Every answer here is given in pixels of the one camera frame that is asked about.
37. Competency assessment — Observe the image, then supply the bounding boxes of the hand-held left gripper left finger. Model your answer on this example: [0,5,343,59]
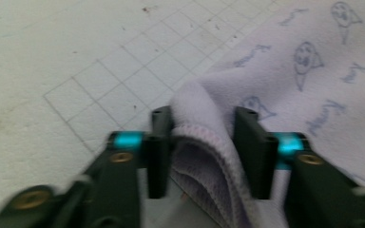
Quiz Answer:
[107,105,175,200]

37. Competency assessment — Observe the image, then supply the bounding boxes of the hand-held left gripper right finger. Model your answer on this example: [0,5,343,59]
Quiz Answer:
[233,106,309,201]

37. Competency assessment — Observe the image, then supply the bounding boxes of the lilac printed towel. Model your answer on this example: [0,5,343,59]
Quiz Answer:
[169,0,365,228]

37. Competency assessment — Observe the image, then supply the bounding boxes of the white grid foam mat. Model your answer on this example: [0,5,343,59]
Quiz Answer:
[0,0,286,228]

